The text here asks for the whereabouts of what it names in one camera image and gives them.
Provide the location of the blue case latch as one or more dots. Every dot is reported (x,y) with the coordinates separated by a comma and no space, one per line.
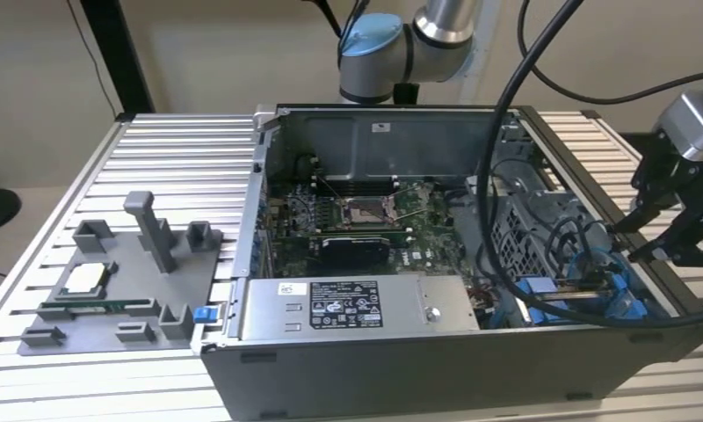
(205,315)

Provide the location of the grey metal disk bay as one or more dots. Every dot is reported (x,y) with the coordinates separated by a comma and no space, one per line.
(520,228)

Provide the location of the CPU socket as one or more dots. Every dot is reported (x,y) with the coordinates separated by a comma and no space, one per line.
(363,213)

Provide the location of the black RAM slot bank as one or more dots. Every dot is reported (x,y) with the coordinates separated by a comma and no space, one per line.
(363,230)
(356,184)

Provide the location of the silver power supply unit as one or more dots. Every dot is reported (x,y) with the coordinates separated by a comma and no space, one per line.
(269,316)

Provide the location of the green RAM stick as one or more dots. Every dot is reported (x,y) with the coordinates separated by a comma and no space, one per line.
(93,307)

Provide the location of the silver CPU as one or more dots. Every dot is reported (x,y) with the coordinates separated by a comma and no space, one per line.
(83,279)

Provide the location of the dark grey PC case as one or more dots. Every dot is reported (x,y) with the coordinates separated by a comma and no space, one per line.
(386,378)

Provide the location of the black metal post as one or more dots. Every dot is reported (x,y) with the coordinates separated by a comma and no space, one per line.
(119,66)

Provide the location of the thin metal locking lever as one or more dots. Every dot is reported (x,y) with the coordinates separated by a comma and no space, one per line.
(334,188)
(411,214)

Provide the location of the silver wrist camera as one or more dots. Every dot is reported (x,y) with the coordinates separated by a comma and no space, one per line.
(694,123)

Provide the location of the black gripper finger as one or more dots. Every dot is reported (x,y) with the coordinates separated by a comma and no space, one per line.
(652,198)
(699,237)

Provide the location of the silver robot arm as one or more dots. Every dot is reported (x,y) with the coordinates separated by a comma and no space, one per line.
(374,74)

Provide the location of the black graphics card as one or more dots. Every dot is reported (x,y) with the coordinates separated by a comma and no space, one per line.
(354,250)

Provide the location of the grey parts rack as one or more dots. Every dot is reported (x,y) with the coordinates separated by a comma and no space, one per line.
(129,264)

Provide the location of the green motherboard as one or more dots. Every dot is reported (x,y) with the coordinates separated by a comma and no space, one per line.
(427,239)

